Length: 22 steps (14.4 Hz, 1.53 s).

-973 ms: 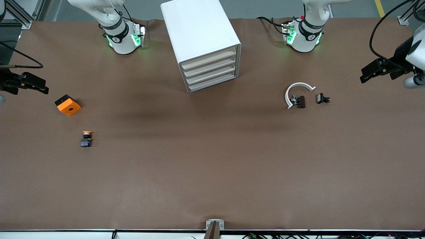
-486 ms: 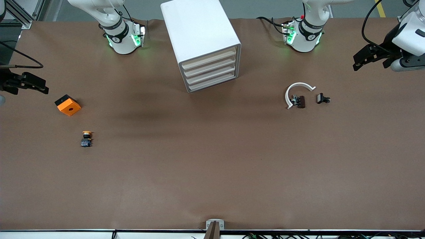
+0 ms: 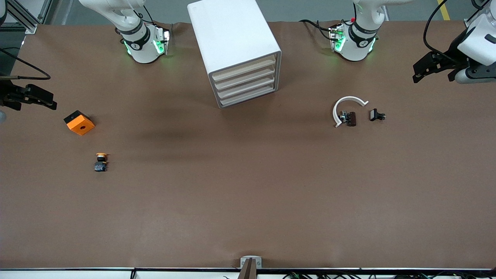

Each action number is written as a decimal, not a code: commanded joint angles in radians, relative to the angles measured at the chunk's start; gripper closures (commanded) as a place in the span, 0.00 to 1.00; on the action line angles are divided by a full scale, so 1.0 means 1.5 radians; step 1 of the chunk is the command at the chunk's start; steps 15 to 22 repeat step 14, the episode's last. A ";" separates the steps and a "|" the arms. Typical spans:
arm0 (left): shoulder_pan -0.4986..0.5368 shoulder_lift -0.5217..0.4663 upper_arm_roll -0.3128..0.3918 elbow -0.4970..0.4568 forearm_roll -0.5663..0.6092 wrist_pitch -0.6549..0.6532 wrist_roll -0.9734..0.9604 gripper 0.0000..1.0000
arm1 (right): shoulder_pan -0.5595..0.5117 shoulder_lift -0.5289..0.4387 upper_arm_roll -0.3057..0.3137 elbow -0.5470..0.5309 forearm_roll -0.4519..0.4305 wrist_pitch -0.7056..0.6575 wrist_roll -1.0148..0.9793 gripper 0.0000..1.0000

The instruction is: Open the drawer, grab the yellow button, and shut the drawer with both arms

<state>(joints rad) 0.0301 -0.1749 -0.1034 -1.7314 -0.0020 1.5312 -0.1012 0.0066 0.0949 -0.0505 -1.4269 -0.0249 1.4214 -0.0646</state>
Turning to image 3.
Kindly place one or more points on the orange black button housing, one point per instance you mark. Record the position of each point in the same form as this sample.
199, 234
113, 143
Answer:
81, 126

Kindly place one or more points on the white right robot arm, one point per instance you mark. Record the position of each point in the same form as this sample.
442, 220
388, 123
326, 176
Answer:
139, 46

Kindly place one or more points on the dark brown small component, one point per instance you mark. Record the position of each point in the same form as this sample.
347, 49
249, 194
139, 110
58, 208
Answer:
351, 118

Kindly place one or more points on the brown table mat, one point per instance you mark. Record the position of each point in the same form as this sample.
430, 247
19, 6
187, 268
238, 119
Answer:
248, 174

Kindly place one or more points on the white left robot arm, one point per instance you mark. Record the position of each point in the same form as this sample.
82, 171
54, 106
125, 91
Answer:
480, 42

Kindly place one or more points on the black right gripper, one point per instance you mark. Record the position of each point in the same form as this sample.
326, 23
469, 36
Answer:
7, 94

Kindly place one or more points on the metal base connector plate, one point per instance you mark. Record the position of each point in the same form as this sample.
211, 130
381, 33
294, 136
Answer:
164, 37
337, 38

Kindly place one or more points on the black small component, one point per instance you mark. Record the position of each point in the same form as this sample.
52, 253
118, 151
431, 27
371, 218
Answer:
374, 114

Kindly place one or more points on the white plastic drawer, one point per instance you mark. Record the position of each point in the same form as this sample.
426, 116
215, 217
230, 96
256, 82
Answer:
244, 68
244, 77
244, 95
244, 86

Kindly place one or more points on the white drawer cabinet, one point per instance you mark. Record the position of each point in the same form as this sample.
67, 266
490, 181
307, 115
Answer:
228, 35

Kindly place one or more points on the aluminium frame post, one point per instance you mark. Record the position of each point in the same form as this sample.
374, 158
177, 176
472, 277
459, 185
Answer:
469, 24
31, 28

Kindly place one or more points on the grey metal edge bracket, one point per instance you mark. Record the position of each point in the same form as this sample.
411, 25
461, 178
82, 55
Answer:
244, 261

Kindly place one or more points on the yellow capped push button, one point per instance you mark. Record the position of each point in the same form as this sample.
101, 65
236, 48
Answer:
100, 166

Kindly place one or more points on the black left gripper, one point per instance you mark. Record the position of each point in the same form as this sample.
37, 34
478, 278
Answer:
453, 54

